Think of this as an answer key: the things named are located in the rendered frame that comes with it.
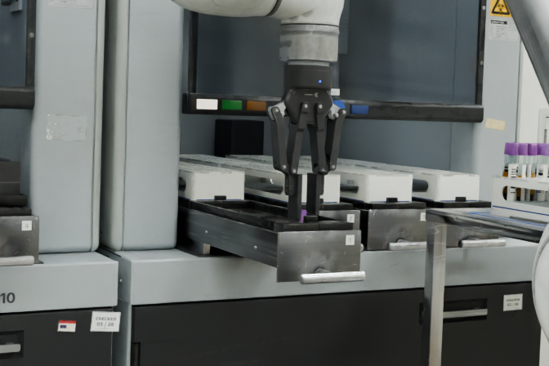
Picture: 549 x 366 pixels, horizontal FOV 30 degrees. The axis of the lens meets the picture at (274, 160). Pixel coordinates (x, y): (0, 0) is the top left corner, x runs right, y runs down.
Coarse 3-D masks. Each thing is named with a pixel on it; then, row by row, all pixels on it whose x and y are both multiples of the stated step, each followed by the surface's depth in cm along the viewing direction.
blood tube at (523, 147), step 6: (522, 144) 160; (522, 150) 160; (522, 156) 160; (522, 162) 160; (522, 168) 160; (522, 174) 160; (516, 192) 161; (522, 192) 161; (516, 198) 161; (522, 198) 161
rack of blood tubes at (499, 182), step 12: (504, 180) 160; (516, 180) 157; (528, 180) 155; (540, 180) 156; (492, 192) 163; (492, 204) 163; (504, 204) 160; (516, 204) 157; (528, 204) 155; (540, 204) 156; (504, 216) 160; (516, 216) 158; (528, 216) 155; (540, 216) 152
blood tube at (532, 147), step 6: (528, 144) 161; (534, 144) 161; (528, 150) 161; (534, 150) 161; (528, 156) 161; (534, 156) 161; (528, 162) 161; (534, 162) 161; (528, 168) 161; (534, 168) 161; (528, 174) 161; (534, 174) 161; (528, 192) 162; (528, 198) 162
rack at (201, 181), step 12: (180, 168) 180; (192, 168) 182; (204, 168) 182; (216, 168) 183; (180, 180) 202; (192, 180) 173; (204, 180) 174; (216, 180) 175; (228, 180) 176; (240, 180) 177; (180, 192) 178; (192, 192) 173; (204, 192) 174; (216, 192) 175; (228, 192) 176; (240, 192) 177
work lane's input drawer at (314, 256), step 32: (192, 224) 168; (224, 224) 157; (256, 224) 150; (288, 224) 143; (320, 224) 145; (352, 224) 147; (256, 256) 147; (288, 256) 142; (320, 256) 144; (352, 256) 147
